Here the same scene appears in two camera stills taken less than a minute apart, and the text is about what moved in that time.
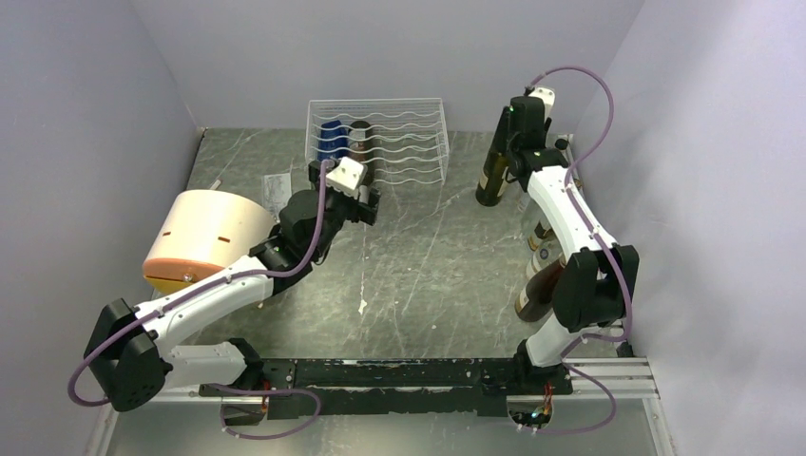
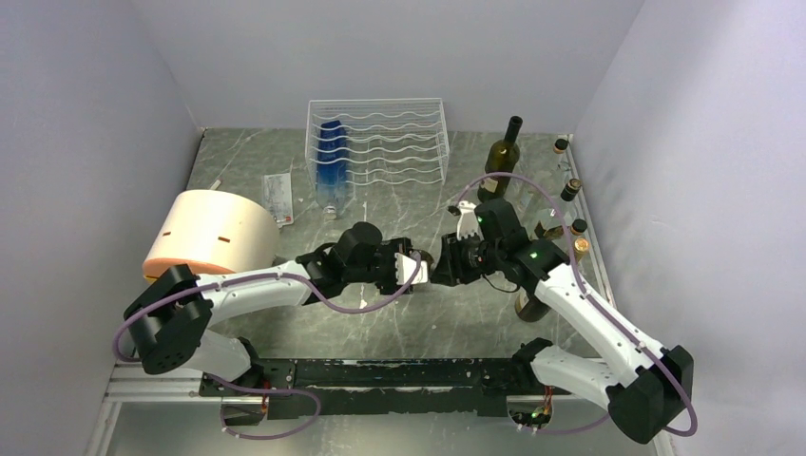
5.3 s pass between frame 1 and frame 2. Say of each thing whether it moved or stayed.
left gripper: moved
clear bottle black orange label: moved
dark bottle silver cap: moved
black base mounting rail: stayed
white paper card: stayed
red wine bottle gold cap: stayed
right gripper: moved
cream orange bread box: stayed
